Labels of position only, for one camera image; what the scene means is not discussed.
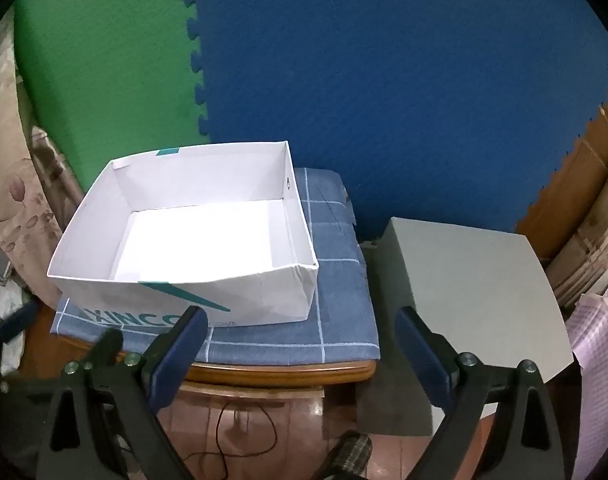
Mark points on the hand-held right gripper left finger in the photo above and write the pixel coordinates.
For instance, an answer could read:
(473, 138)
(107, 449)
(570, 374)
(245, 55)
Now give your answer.
(171, 360)

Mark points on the wooden nightstand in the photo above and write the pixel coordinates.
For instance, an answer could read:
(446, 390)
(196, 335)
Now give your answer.
(284, 372)

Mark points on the floral curtain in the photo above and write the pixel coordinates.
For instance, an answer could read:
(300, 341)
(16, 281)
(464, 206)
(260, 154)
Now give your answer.
(14, 185)

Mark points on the brown wooden panel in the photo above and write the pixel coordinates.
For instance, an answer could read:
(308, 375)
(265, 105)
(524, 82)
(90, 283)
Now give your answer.
(584, 200)

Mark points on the blue foam mat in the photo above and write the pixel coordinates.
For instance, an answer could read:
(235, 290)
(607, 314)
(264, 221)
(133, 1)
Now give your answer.
(384, 85)

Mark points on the green foam mat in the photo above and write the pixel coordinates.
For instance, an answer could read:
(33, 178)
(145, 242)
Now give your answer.
(109, 60)

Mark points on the white cardboard box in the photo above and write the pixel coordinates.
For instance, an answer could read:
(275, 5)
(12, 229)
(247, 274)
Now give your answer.
(209, 240)

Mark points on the pink checked cloth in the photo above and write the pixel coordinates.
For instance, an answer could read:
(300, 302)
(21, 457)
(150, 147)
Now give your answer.
(599, 385)

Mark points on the dark blue cloth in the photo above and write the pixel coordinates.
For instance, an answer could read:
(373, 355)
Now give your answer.
(16, 317)

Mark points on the plaid slipper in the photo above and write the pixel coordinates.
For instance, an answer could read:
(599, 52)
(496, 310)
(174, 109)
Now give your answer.
(349, 452)

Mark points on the blue checked cloth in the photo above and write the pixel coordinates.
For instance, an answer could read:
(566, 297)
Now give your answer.
(334, 310)

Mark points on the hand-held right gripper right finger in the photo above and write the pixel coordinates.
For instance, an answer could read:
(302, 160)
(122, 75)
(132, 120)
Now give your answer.
(426, 360)

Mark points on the grey cabinet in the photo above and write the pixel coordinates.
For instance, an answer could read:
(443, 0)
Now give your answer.
(459, 280)

